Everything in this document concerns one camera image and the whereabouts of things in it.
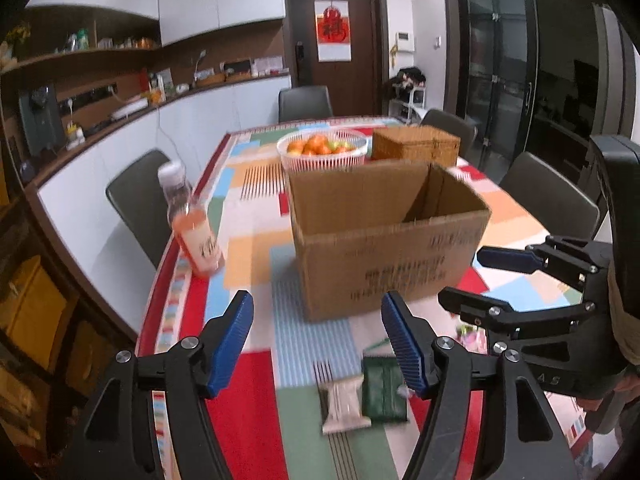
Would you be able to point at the pink green candy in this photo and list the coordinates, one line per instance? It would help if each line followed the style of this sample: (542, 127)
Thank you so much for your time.
(470, 337)

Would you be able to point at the black bag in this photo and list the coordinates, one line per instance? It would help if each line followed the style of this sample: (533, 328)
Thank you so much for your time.
(407, 76)

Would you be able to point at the grey dining chair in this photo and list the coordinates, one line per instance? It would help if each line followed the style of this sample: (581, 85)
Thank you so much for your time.
(545, 195)
(305, 102)
(450, 122)
(140, 200)

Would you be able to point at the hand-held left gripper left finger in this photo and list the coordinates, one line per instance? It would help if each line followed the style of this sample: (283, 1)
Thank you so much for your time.
(231, 340)

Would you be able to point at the black countertop appliance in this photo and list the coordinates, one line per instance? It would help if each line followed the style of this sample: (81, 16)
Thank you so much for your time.
(42, 120)

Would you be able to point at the dark green snack packet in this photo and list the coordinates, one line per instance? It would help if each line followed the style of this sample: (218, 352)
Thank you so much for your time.
(382, 390)

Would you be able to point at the dark brown door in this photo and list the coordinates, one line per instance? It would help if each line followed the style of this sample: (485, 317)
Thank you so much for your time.
(360, 80)

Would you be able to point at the wall power strip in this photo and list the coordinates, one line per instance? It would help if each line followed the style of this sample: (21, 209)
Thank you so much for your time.
(90, 94)

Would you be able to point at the black framed glass door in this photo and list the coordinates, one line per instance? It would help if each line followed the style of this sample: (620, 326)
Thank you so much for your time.
(500, 85)

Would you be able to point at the orange drink bottle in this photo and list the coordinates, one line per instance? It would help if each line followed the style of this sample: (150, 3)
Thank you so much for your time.
(197, 240)

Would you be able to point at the woven wicker box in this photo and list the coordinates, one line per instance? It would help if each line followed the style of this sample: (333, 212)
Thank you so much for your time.
(415, 145)

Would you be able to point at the white round plate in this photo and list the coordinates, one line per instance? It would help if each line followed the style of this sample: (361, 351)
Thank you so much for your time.
(129, 109)

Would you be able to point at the black door lock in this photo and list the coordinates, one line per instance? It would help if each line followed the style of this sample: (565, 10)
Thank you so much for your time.
(299, 52)

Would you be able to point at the beige snack packet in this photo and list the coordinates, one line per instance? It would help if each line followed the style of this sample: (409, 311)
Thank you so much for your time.
(345, 402)

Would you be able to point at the white intercom panel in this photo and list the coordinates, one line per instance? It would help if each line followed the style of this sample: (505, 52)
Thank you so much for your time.
(405, 41)

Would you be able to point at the white shoe rack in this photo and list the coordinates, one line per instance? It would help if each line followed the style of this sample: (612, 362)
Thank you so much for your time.
(407, 105)

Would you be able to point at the white plastic fruit basket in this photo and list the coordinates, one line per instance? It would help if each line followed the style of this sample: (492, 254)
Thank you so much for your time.
(320, 164)

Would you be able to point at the red white wall calendar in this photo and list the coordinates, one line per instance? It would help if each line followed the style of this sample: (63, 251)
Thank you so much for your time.
(332, 40)

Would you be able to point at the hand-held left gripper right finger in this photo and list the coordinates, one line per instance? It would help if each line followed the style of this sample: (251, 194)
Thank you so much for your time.
(405, 345)

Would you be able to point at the brown cardboard box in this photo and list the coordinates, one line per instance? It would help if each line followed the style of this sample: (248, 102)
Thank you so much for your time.
(380, 260)

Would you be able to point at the white base cabinets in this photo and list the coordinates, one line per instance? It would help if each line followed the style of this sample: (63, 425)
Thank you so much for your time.
(210, 110)

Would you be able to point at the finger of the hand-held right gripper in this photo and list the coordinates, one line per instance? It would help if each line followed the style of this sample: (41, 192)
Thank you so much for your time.
(470, 305)
(507, 259)

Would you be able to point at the pile of oranges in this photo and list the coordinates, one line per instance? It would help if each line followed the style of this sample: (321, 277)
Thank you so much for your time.
(315, 145)

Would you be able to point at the yellow storage box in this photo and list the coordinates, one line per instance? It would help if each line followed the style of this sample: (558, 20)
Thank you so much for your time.
(30, 310)

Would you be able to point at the dark wooden shelf unit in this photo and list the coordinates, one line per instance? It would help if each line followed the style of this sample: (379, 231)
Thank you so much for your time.
(30, 410)

